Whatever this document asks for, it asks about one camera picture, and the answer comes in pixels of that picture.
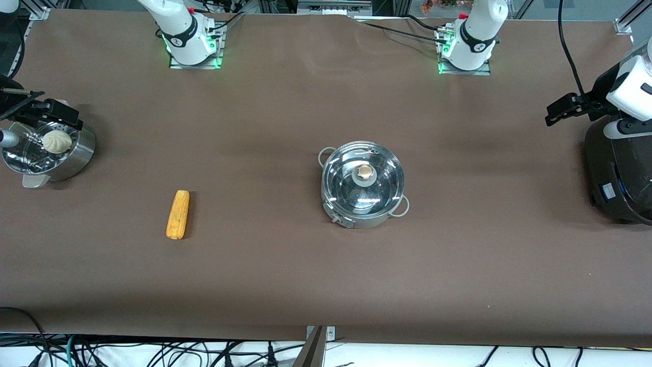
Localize black rice cooker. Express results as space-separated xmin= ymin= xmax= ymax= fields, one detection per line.
xmin=584 ymin=115 xmax=652 ymax=226

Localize grey metal box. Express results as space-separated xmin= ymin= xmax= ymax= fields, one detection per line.
xmin=298 ymin=0 xmax=372 ymax=16

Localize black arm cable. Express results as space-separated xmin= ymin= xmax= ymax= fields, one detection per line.
xmin=8 ymin=15 xmax=26 ymax=78
xmin=558 ymin=0 xmax=587 ymax=98

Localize steel steamer pot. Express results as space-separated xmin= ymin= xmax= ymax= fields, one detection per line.
xmin=2 ymin=115 xmax=96 ymax=189

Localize metal table edge bracket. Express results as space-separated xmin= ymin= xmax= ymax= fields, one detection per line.
xmin=306 ymin=325 xmax=336 ymax=341

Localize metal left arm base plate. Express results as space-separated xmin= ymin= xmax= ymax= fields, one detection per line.
xmin=436 ymin=28 xmax=492 ymax=76

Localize brown angled bar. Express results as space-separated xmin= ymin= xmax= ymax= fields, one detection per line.
xmin=293 ymin=326 xmax=327 ymax=367

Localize yellow corn cob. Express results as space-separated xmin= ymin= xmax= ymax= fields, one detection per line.
xmin=166 ymin=190 xmax=190 ymax=240

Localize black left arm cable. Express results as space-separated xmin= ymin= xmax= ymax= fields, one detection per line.
xmin=558 ymin=0 xmax=587 ymax=98

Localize white steamed bun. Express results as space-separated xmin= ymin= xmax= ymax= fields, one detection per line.
xmin=42 ymin=129 xmax=72 ymax=154

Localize brown table cover sheet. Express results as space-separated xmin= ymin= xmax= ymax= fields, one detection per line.
xmin=0 ymin=9 xmax=652 ymax=347

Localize steel pot with handles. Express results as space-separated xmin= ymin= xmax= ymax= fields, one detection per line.
xmin=318 ymin=141 xmax=411 ymax=229

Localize black base cable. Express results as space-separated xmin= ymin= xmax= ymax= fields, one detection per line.
xmin=206 ymin=11 xmax=246 ymax=34

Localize black table cable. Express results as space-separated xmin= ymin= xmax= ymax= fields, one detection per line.
xmin=397 ymin=14 xmax=445 ymax=32
xmin=354 ymin=21 xmax=449 ymax=45

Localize black floor cable loop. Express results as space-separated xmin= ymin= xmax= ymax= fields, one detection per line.
xmin=0 ymin=306 xmax=51 ymax=367

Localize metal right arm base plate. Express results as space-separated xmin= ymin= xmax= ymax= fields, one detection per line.
xmin=169 ymin=20 xmax=225 ymax=69

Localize glass pot lid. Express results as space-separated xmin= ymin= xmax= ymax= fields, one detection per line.
xmin=322 ymin=142 xmax=405 ymax=214

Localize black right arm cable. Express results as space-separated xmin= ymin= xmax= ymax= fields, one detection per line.
xmin=8 ymin=15 xmax=26 ymax=78

